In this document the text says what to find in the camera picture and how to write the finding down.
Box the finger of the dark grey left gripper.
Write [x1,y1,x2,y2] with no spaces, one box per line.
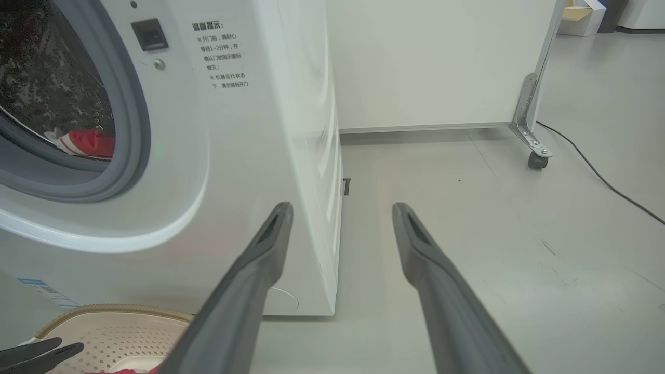
[0,338,63,364]
[0,342,85,374]

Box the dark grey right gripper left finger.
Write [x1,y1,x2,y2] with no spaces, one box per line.
[157,202,295,374]

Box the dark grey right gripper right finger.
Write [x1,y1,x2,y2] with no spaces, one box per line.
[392,202,534,374]

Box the red garment with white trim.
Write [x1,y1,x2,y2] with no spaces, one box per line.
[44,127,116,159]

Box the beige perforated laundry basket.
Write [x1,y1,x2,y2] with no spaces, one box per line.
[34,304,195,374]

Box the white front-load washing machine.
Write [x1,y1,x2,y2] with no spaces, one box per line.
[0,0,344,317]

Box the grey rubber door seal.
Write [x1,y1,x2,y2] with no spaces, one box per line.
[0,0,151,203]

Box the black door lock slot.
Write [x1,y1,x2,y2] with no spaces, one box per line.
[131,19,169,51]

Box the open cardboard box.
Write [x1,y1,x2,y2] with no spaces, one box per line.
[557,0,607,37]

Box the blue energy label sticker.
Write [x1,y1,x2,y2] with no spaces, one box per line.
[17,278,81,308]

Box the grey metal leg with caster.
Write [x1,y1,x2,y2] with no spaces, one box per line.
[509,73,553,169]

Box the white partition panel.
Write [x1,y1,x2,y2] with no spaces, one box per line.
[325,0,567,135]

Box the steel perforated drum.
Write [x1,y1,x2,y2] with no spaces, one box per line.
[0,0,115,159]

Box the black floor cable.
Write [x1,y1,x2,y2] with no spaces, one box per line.
[535,121,665,226]

